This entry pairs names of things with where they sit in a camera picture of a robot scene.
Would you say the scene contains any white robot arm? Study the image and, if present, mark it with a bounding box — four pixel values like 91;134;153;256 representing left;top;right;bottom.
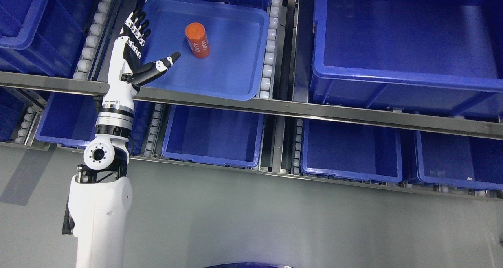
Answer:
62;100;134;268

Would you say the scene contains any blue bin lower far right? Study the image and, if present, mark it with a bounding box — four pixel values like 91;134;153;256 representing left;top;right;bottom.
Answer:
404;131;503;190

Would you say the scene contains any blue bin lower left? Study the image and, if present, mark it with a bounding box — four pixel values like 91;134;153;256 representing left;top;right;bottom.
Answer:
35;92;154;155

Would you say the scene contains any blue bin upper left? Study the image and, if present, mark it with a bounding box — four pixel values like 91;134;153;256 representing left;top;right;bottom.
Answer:
1;0;98;75

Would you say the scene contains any blue bin lower middle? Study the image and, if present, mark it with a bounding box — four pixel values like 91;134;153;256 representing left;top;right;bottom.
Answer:
162;105;265;168

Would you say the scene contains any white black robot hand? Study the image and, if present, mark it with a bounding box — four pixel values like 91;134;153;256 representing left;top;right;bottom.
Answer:
102;8;181;109

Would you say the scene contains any orange cylindrical capacitor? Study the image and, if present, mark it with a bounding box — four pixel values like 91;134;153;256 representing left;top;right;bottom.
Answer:
185;22;210;59

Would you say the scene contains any steel shelf rail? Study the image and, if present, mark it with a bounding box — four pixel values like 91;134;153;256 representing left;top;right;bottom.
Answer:
0;72;503;139

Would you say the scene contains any large blue bin upper right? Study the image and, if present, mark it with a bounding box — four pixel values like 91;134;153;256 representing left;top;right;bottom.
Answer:
310;0;503;119

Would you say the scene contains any shallow blue tray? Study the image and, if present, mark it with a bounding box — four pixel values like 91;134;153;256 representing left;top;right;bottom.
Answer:
141;0;270;100

